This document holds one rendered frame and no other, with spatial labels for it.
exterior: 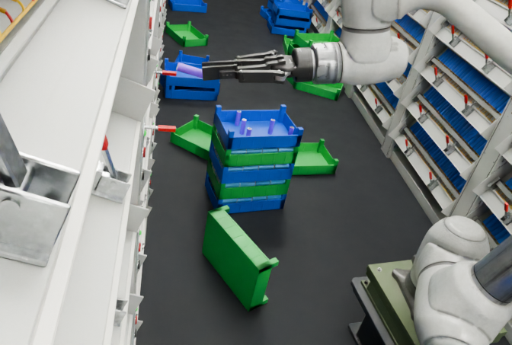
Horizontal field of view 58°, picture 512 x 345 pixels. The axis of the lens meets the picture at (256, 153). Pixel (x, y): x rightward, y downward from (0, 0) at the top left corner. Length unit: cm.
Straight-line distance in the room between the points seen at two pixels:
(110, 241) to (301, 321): 124
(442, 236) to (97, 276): 99
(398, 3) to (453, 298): 63
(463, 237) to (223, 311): 78
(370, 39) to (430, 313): 61
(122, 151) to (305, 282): 127
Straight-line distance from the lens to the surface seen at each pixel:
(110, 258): 44
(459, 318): 113
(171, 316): 158
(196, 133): 241
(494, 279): 111
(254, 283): 152
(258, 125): 192
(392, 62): 105
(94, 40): 32
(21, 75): 25
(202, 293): 164
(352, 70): 103
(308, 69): 101
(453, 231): 128
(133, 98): 62
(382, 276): 147
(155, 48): 134
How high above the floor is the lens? 126
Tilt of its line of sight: 33 degrees down
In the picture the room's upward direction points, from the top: 12 degrees clockwise
